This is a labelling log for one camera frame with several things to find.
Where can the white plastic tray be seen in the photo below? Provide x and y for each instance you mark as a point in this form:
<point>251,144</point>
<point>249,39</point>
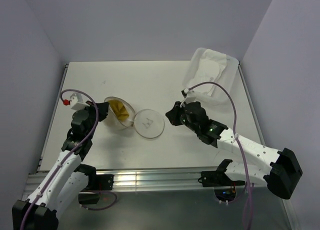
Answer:
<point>211,93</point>

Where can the white bra in tray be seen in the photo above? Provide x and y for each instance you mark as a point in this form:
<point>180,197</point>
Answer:
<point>206,65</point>

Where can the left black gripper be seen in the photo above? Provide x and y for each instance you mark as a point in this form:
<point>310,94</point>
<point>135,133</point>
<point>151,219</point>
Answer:
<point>103,110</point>

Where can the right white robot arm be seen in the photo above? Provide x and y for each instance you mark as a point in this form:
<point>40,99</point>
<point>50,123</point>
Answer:
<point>278,170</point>

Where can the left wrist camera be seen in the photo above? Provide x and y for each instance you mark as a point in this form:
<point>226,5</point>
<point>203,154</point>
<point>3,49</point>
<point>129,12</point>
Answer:
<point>75,102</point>

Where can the aluminium mounting rail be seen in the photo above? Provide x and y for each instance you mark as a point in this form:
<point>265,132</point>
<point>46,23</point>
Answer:
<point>165,179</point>

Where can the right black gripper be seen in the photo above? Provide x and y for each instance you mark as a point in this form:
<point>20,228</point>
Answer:
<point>173,113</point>

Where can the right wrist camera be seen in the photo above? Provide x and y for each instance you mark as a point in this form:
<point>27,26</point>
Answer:
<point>189,97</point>

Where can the white mesh laundry bag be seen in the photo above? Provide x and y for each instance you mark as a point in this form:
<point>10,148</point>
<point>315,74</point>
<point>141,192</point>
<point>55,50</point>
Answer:
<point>148,123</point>

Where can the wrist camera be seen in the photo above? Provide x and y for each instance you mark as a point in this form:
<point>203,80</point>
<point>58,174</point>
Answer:
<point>189,97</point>
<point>75,102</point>

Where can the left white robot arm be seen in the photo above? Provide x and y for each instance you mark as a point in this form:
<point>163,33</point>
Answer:
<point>44,206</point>

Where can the yellow bra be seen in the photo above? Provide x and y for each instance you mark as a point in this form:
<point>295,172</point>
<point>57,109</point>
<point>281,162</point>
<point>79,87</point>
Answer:
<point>119,110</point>

